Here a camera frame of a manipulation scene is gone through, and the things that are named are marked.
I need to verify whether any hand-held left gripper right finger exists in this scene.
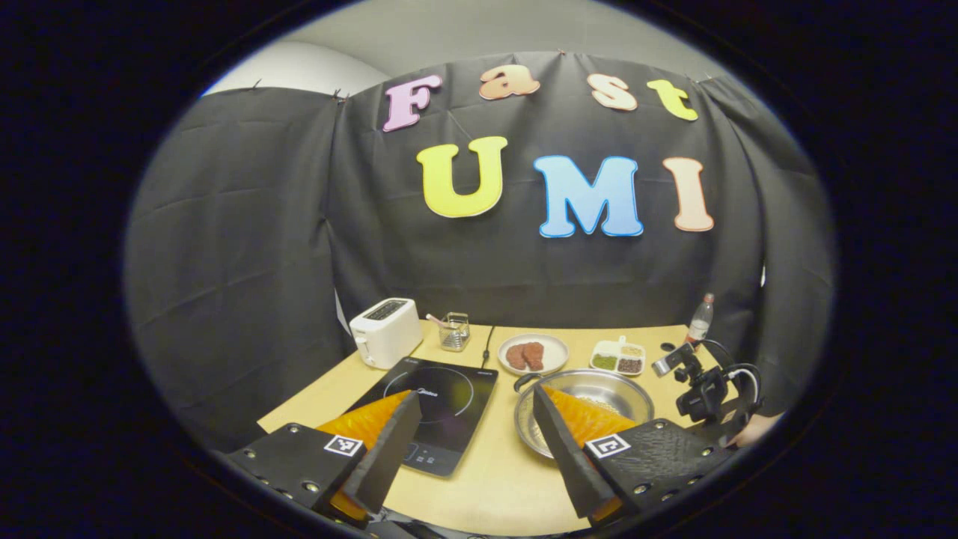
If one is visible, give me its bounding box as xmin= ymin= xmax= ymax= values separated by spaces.
xmin=533 ymin=384 xmax=738 ymax=525

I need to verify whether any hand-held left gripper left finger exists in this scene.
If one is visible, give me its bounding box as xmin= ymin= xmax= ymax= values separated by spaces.
xmin=225 ymin=389 xmax=424 ymax=525

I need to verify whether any steel pot with black handles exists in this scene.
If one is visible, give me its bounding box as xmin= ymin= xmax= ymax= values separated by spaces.
xmin=513 ymin=368 xmax=655 ymax=459

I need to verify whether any black induction cooktop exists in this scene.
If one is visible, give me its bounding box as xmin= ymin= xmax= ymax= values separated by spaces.
xmin=341 ymin=356 xmax=499 ymax=478

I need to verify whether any clear plastic water bottle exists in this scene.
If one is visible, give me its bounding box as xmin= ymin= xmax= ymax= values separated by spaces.
xmin=686 ymin=293 xmax=715 ymax=345

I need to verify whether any white divided bean tray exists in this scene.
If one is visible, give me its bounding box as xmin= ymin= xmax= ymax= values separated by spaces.
xmin=590 ymin=336 xmax=646 ymax=377

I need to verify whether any white round plate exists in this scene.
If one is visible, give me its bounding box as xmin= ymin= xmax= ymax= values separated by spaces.
xmin=498 ymin=333 xmax=570 ymax=376

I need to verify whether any white toaster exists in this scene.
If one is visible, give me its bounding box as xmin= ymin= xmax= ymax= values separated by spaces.
xmin=350 ymin=298 xmax=424 ymax=370

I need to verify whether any small wire mesh basket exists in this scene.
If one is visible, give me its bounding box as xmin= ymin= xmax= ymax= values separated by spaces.
xmin=439 ymin=312 xmax=471 ymax=353

